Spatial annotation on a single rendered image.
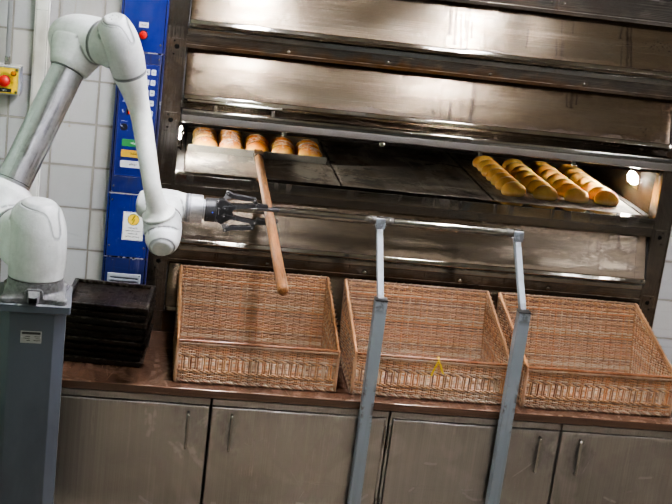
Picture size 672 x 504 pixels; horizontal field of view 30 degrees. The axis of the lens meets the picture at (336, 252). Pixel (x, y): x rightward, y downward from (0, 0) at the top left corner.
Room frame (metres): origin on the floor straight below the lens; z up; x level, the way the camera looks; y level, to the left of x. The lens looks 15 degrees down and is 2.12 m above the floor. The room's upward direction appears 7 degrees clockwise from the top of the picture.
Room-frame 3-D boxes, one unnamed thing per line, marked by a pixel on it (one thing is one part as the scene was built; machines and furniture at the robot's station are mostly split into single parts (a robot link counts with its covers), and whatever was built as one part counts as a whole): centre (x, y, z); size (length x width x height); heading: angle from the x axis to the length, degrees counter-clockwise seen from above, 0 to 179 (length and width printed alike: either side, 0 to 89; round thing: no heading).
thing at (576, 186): (5.04, -0.80, 1.21); 0.61 x 0.48 x 0.06; 8
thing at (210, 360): (4.18, 0.25, 0.72); 0.56 x 0.49 x 0.28; 99
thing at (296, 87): (4.52, -0.28, 1.54); 1.79 x 0.11 x 0.19; 98
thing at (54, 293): (3.35, 0.83, 1.03); 0.22 x 0.18 x 0.06; 12
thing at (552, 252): (4.52, -0.28, 1.02); 1.79 x 0.11 x 0.19; 98
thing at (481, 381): (4.26, -0.35, 0.72); 0.56 x 0.49 x 0.28; 98
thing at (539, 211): (4.55, -0.28, 1.16); 1.80 x 0.06 x 0.04; 98
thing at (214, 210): (3.86, 0.39, 1.19); 0.09 x 0.07 x 0.08; 98
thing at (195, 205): (3.85, 0.46, 1.19); 0.09 x 0.06 x 0.09; 8
